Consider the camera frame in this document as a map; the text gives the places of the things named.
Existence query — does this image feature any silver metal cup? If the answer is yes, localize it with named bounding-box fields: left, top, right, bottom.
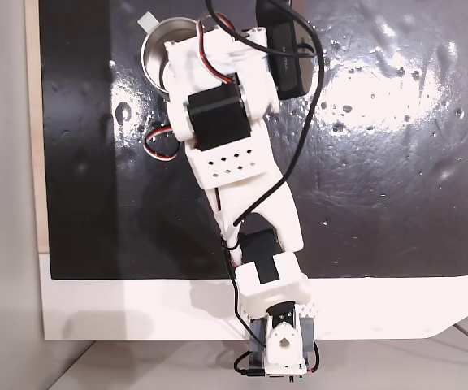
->
left=136, top=11, right=203, bottom=99

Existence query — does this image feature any beige board strip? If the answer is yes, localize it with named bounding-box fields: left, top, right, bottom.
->
left=24, top=0, right=50, bottom=255

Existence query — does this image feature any glossy black mat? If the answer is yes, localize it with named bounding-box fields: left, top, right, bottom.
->
left=38, top=0, right=468, bottom=280

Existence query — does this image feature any white table board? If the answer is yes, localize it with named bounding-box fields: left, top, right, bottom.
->
left=38, top=251, right=468, bottom=342

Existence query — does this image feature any black camera box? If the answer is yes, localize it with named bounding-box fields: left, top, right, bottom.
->
left=255, top=0, right=317, bottom=101

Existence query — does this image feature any red white black servo wire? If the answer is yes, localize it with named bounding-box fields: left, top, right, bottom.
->
left=144, top=15, right=243, bottom=162

